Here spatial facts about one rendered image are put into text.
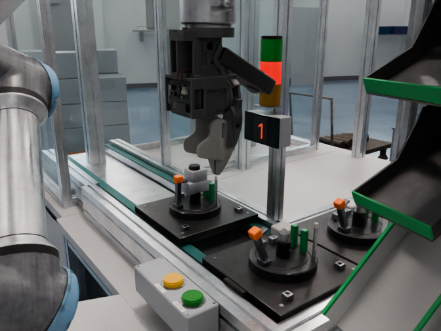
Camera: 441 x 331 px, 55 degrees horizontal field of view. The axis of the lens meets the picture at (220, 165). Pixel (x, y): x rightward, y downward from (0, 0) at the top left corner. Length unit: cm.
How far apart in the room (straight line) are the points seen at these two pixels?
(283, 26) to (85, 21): 89
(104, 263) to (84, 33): 89
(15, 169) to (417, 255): 64
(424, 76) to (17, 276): 60
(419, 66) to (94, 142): 134
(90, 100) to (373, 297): 129
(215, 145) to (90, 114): 115
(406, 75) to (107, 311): 73
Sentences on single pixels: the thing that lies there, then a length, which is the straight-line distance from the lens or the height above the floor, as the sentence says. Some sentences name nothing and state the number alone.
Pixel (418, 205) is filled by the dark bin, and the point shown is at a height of 121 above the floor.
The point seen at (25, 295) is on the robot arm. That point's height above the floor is 109.
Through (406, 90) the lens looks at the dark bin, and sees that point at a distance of 56.
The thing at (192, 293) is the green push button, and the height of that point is 97.
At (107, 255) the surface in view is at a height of 86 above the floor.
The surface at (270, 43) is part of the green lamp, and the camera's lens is 98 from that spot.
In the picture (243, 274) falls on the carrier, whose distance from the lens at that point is 86.
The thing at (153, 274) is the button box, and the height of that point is 96.
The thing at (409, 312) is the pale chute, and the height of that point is 105.
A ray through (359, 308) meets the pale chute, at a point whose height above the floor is 102.
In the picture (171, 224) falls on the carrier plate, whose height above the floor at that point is 97.
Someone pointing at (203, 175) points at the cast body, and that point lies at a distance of 110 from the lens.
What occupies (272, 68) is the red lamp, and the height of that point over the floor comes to 135.
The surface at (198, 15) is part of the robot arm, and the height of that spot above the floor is 145.
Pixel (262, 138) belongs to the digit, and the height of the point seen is 119.
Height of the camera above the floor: 143
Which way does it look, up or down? 18 degrees down
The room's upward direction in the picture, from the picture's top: straight up
